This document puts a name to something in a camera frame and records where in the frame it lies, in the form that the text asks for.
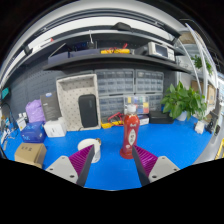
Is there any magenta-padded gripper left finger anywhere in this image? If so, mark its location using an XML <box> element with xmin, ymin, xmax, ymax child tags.
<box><xmin>45</xmin><ymin>143</ymin><xmax>96</xmax><ymax>187</ymax></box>

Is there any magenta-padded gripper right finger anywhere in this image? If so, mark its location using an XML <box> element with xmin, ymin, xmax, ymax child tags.
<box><xmin>131</xmin><ymin>144</ymin><xmax>180</xmax><ymax>187</ymax></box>

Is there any red tea drink bottle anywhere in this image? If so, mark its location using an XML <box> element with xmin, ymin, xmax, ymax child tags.
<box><xmin>120</xmin><ymin>103</ymin><xmax>141</xmax><ymax>158</ymax></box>

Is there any white cup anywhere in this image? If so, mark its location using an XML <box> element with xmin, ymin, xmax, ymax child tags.
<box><xmin>76</xmin><ymin>137</ymin><xmax>102</xmax><ymax>164</ymax></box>

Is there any brown cardboard box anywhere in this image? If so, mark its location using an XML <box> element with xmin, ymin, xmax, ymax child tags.
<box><xmin>13</xmin><ymin>142</ymin><xmax>48</xmax><ymax>170</ymax></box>

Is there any flat round red coaster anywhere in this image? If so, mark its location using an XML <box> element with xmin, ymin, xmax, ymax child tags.
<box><xmin>119</xmin><ymin>148</ymin><xmax>138</xmax><ymax>160</ymax></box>

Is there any blue plastic bag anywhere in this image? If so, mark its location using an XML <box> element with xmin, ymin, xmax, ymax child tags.
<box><xmin>20</xmin><ymin>121</ymin><xmax>48</xmax><ymax>144</ymax></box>

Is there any flat black case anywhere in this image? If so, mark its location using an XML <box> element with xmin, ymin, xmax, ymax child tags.
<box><xmin>148</xmin><ymin>110</ymin><xmax>175</xmax><ymax>125</ymax></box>

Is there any black box with white label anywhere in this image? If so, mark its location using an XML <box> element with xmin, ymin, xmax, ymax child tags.
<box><xmin>138</xmin><ymin>113</ymin><xmax>151</xmax><ymax>126</ymax></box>

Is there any small white block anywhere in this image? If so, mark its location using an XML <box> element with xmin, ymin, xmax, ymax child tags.
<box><xmin>194</xmin><ymin>119</ymin><xmax>206</xmax><ymax>135</ymax></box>

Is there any dark grey box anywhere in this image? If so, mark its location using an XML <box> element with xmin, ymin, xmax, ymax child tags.
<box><xmin>39</xmin><ymin>91</ymin><xmax>63</xmax><ymax>122</ymax></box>

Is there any purple plastic bag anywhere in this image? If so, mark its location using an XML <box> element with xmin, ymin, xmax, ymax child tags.
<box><xmin>25</xmin><ymin>98</ymin><xmax>46</xmax><ymax>124</ymax></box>

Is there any black rectangular pouch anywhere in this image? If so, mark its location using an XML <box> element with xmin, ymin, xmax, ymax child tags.
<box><xmin>77</xmin><ymin>93</ymin><xmax>100</xmax><ymax>129</ymax></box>

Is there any clear organizer with coloured parts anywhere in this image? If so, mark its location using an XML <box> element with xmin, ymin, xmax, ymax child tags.
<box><xmin>123</xmin><ymin>95</ymin><xmax>151</xmax><ymax>116</ymax></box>

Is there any yellow and red tool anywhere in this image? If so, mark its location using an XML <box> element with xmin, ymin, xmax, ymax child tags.
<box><xmin>100</xmin><ymin>111</ymin><xmax>125</xmax><ymax>130</ymax></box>

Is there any cream perforated storage tray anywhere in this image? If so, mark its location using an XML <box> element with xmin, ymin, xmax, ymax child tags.
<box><xmin>55</xmin><ymin>73</ymin><xmax>102</xmax><ymax>132</ymax></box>

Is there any green potted plant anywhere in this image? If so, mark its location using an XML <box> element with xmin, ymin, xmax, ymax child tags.
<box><xmin>160</xmin><ymin>80</ymin><xmax>208</xmax><ymax>122</ymax></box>

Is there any small grey drawer cabinet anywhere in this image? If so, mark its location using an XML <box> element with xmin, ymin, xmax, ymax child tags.
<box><xmin>134</xmin><ymin>68</ymin><xmax>165</xmax><ymax>113</ymax></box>

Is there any large grey drawer cabinet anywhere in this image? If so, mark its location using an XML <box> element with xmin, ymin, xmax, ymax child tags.
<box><xmin>94</xmin><ymin>68</ymin><xmax>136</xmax><ymax>122</ymax></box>

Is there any white metal shelf rack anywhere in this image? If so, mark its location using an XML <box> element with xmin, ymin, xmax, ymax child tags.
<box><xmin>175</xmin><ymin>22</ymin><xmax>224</xmax><ymax>115</ymax></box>

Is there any black wall shelf unit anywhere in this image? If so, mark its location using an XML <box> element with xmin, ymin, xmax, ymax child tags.
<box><xmin>22</xmin><ymin>20</ymin><xmax>193</xmax><ymax>75</ymax></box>

